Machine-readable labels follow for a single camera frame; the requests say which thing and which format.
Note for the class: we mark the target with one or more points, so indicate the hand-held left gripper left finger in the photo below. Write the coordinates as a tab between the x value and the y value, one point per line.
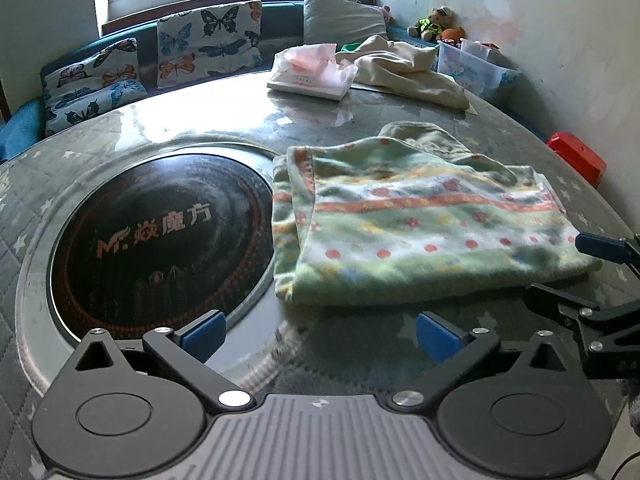
202	335

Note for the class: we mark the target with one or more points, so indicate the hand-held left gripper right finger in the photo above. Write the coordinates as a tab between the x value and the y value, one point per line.
439	335

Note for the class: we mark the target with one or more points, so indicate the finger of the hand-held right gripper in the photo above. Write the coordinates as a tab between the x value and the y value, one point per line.
597	246
610	330

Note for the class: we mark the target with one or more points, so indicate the green patterned baby shirt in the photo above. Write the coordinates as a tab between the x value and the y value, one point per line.
425	220

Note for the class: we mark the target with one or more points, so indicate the red plastic object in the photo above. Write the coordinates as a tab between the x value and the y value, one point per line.
575	157

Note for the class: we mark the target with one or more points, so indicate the round black induction cooker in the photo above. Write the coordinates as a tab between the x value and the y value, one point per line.
150	240

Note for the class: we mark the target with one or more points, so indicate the clear plastic storage box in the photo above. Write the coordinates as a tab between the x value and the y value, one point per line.
475	77

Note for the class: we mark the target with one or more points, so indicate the grey quilted star table cover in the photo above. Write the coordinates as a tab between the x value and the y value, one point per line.
30	185

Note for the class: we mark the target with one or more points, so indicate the small clear plastic container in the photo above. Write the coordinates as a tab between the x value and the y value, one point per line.
474	50

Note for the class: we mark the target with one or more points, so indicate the orange plush toy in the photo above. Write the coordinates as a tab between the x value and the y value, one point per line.
452	35

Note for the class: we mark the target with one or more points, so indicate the cream garment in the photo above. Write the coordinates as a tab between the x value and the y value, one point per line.
400	65

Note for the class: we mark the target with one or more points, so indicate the teddy bear in green vest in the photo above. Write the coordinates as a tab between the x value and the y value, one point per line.
432	22

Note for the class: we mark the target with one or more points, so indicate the pink tissue pack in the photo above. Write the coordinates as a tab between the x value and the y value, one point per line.
310	75

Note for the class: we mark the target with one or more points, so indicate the large butterfly print cushion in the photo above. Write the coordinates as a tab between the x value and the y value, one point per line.
210	45

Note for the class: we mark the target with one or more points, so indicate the green plastic toy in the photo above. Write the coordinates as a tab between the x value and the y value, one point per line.
352	47

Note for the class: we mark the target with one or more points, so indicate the pink plush toy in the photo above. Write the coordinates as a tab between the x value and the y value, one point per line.
386	12

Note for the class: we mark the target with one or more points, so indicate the blue sofa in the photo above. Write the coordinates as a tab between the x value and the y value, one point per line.
280	22

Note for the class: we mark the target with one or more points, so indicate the grey pillow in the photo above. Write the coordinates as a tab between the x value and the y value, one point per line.
340	20

